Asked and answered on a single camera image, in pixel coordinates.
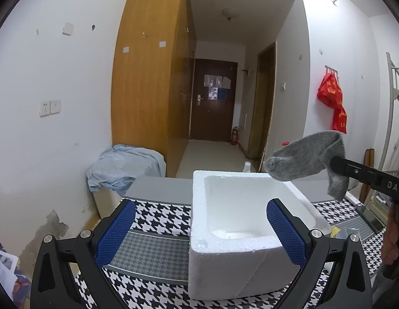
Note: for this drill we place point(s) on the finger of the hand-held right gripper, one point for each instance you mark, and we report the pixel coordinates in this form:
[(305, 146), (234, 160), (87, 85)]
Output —
[(354, 170)]

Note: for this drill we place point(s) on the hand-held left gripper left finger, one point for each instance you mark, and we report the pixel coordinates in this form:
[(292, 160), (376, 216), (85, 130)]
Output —
[(115, 231)]

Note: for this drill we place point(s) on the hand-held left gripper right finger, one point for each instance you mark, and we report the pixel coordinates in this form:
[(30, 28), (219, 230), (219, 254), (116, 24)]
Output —
[(286, 235)]

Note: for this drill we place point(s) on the yellow foam net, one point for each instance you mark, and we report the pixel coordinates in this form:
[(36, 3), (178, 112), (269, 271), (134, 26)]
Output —
[(334, 231)]

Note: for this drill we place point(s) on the grey sock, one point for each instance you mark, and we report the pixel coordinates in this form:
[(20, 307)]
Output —
[(302, 157)]

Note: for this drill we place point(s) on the white foam box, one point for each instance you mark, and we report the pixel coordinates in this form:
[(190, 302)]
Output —
[(225, 264)]

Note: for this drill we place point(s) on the person's right hand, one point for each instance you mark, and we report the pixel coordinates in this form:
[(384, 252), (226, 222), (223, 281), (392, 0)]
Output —
[(390, 247)]

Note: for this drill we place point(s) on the wooden sticks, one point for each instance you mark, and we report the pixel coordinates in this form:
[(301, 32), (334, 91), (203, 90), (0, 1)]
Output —
[(369, 157)]

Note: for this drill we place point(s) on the white remote control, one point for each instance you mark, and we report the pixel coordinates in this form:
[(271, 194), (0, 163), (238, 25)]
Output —
[(351, 198)]

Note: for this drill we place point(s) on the black tablet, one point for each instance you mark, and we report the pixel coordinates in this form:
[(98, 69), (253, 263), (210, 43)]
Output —
[(370, 219)]

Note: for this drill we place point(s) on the houndstooth patterned cloth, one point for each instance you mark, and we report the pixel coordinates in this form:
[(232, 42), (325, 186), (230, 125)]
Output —
[(160, 219)]

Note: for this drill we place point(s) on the red hanging bag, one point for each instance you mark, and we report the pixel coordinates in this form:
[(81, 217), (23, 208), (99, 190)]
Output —
[(328, 91), (339, 119)]

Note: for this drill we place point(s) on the light blue cloth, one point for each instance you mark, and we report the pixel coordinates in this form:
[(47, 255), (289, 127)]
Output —
[(125, 164)]

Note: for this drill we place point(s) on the white bunk bed ladder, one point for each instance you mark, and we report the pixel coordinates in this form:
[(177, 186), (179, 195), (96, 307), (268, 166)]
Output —
[(391, 103)]

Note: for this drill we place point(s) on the white plastic cup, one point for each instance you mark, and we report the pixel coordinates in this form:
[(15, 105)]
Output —
[(247, 166)]

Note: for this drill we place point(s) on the wooden side door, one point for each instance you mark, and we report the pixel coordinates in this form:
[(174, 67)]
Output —
[(263, 109)]

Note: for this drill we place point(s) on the red fire extinguisher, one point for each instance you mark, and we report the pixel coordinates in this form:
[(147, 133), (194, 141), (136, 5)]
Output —
[(234, 136)]

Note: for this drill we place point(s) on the stack of papers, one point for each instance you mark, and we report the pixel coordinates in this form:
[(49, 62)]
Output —
[(3, 265)]

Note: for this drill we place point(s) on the dark brown door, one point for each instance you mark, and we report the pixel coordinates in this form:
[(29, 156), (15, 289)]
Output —
[(202, 119)]

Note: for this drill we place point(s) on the wooden wardrobe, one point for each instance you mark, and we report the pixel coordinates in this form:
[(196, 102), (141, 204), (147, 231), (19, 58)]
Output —
[(144, 87)]

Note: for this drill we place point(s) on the blue notice sheet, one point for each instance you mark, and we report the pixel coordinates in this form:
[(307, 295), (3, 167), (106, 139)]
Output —
[(222, 94)]

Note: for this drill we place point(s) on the white paper sheet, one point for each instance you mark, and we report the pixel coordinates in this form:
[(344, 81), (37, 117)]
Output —
[(226, 82)]

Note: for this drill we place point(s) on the grey photo sheet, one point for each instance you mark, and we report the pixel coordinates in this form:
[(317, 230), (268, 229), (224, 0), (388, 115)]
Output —
[(213, 80)]

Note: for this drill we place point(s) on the ceiling lamp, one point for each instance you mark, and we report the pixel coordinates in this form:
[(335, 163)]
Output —
[(231, 14)]

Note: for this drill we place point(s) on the wall hook rack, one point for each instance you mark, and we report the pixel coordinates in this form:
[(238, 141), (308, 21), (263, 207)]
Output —
[(331, 70)]

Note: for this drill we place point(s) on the white wall box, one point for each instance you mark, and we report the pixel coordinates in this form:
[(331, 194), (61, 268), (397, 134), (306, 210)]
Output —
[(245, 121)]

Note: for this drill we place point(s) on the white wall socket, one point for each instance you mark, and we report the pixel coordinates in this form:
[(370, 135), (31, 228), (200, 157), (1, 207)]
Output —
[(55, 106), (44, 108)]

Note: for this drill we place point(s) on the white wall switch plate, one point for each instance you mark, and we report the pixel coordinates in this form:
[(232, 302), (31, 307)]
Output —
[(68, 28)]

